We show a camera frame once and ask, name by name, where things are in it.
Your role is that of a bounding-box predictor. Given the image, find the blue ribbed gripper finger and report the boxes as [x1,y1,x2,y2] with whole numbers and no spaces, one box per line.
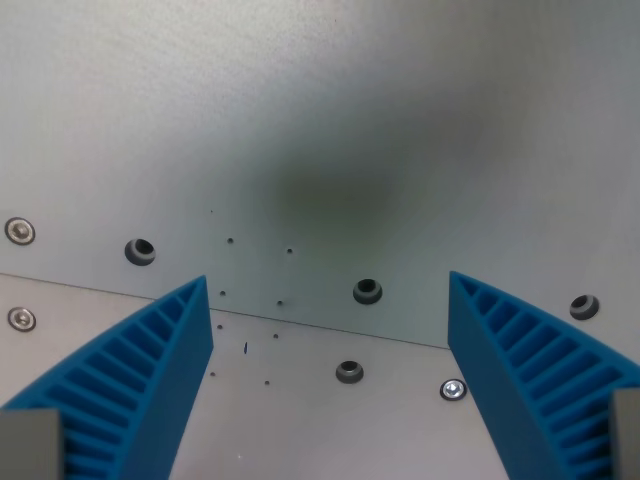
[0,274,215,480]
[447,270,640,480]

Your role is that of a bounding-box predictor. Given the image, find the silver hex socket screw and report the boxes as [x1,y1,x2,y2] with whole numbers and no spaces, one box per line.
[4,217,37,247]
[439,378,468,402]
[7,306,37,334]

